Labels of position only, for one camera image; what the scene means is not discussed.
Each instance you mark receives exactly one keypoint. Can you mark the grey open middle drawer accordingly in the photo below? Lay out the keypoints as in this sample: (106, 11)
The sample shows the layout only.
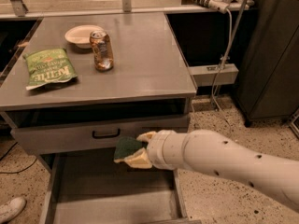
(88, 187)

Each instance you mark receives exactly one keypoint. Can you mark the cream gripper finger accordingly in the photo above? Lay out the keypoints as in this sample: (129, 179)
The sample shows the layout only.
(134, 158)
(146, 137)

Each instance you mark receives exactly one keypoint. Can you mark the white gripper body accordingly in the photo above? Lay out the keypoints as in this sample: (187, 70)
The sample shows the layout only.
(156, 149)

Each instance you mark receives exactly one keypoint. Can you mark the green chip bag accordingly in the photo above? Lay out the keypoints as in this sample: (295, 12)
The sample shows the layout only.
(49, 66)

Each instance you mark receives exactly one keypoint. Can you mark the white shoe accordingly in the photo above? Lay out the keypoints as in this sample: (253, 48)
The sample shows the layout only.
(11, 209)

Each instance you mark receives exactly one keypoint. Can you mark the black drawer handle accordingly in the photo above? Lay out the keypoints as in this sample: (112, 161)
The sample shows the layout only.
(106, 134)

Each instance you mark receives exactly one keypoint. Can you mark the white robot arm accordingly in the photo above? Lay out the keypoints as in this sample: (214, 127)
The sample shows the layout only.
(211, 153)

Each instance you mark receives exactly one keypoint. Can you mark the metal rail shelf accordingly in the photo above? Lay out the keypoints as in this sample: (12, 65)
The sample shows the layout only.
(93, 0)

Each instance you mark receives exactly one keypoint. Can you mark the grey drawer cabinet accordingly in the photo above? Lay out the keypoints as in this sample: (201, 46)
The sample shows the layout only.
(149, 78)

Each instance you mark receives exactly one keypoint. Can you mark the green sponge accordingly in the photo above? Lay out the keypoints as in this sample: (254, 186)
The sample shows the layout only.
(127, 146)

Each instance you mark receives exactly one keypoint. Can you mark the grey top drawer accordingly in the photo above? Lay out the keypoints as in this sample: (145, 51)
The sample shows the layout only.
(78, 136)

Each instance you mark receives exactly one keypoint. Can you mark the orange soda can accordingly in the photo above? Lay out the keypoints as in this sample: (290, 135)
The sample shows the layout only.
(102, 50)

